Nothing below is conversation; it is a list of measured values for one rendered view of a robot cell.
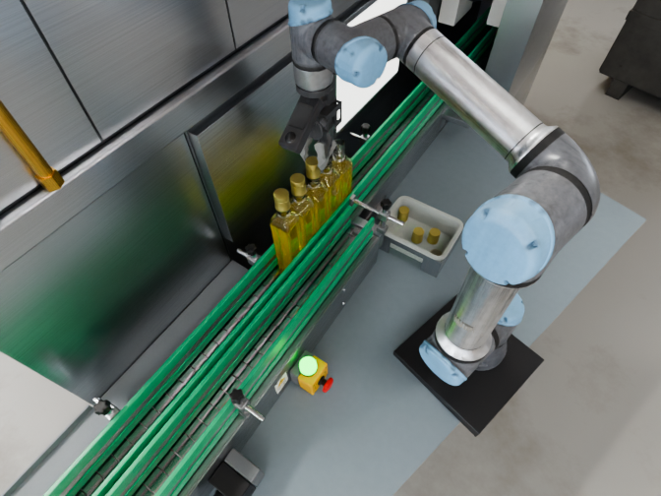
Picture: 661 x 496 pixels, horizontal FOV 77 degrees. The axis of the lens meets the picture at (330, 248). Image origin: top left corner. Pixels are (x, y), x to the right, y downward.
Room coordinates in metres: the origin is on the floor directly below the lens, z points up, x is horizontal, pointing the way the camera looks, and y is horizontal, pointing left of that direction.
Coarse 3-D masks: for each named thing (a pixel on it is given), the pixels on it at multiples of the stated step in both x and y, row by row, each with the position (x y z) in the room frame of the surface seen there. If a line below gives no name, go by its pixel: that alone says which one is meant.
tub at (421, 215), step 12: (396, 204) 0.88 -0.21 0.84; (408, 204) 0.89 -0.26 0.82; (420, 204) 0.88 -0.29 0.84; (396, 216) 0.88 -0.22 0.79; (408, 216) 0.89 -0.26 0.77; (420, 216) 0.87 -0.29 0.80; (432, 216) 0.85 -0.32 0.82; (444, 216) 0.83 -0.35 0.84; (396, 228) 0.83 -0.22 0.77; (408, 228) 0.83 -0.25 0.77; (444, 228) 0.82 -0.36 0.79; (456, 228) 0.79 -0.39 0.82; (396, 240) 0.74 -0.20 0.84; (408, 240) 0.79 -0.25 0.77; (444, 240) 0.78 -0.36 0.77; (420, 252) 0.70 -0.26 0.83; (444, 252) 0.69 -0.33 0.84
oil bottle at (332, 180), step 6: (324, 174) 0.76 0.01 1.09; (330, 174) 0.76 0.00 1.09; (336, 174) 0.77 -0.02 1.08; (324, 180) 0.75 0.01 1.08; (330, 180) 0.75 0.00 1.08; (336, 180) 0.76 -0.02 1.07; (330, 186) 0.74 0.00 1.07; (336, 186) 0.76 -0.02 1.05; (330, 192) 0.74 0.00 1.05; (336, 192) 0.76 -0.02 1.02; (330, 198) 0.74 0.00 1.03; (336, 198) 0.76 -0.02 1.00; (330, 204) 0.74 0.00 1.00; (336, 204) 0.76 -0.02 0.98; (330, 210) 0.74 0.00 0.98
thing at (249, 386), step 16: (368, 224) 0.70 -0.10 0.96; (368, 240) 0.70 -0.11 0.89; (352, 256) 0.63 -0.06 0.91; (336, 272) 0.56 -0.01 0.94; (320, 288) 0.50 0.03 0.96; (304, 304) 0.46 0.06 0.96; (320, 304) 0.50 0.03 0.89; (304, 320) 0.45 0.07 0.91; (288, 336) 0.40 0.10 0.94; (272, 352) 0.35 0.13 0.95; (256, 368) 0.31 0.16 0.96; (256, 384) 0.30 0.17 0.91; (224, 416) 0.22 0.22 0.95; (208, 432) 0.19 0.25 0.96; (192, 448) 0.16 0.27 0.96; (208, 448) 0.17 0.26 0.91; (192, 464) 0.14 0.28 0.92; (176, 480) 0.11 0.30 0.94
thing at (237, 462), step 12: (228, 456) 0.16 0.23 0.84; (240, 456) 0.16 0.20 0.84; (228, 468) 0.14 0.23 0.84; (240, 468) 0.14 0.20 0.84; (252, 468) 0.14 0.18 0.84; (216, 480) 0.12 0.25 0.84; (228, 480) 0.12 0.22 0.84; (240, 480) 0.12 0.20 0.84; (252, 480) 0.12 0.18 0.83; (228, 492) 0.10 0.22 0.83; (240, 492) 0.10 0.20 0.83; (252, 492) 0.10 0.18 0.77
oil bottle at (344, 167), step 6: (348, 156) 0.83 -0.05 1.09; (336, 162) 0.80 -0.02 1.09; (342, 162) 0.80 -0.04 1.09; (348, 162) 0.81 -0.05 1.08; (336, 168) 0.79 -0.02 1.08; (342, 168) 0.79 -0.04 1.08; (348, 168) 0.81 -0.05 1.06; (342, 174) 0.79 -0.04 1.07; (348, 174) 0.81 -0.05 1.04; (342, 180) 0.79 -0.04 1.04; (348, 180) 0.81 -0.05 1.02; (342, 186) 0.79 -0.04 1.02; (348, 186) 0.81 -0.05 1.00; (342, 192) 0.79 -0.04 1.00; (348, 192) 0.81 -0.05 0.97; (342, 198) 0.79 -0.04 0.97
